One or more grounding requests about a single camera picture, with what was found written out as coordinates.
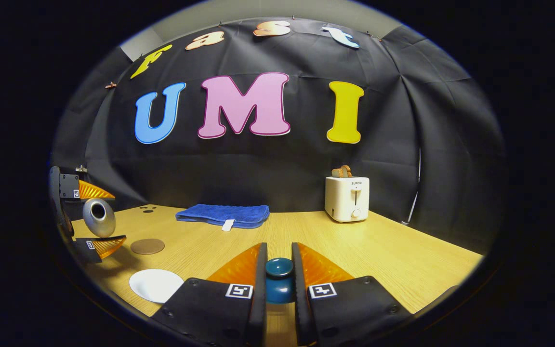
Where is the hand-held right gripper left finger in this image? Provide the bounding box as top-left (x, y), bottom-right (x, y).
top-left (150, 242), bottom-right (269, 347)

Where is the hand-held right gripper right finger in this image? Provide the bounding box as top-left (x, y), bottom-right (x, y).
top-left (291, 242), bottom-right (413, 347)

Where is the silver green water bottle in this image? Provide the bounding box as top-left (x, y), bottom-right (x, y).
top-left (82, 198), bottom-right (117, 238)

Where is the teal teacup lid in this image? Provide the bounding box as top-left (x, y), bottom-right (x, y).
top-left (264, 257), bottom-right (296, 305)

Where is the round brown coaster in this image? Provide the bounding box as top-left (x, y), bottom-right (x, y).
top-left (130, 238), bottom-right (166, 255)

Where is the teal teacup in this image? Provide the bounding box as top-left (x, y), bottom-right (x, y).
top-left (129, 269), bottom-right (185, 304)

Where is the folded blue towel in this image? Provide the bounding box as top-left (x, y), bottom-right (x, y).
top-left (175, 204), bottom-right (270, 232)

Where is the white toaster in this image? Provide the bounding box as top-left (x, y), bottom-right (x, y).
top-left (325, 176), bottom-right (370, 223)

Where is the black backdrop cloth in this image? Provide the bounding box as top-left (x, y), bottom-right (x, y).
top-left (50, 17), bottom-right (507, 254)

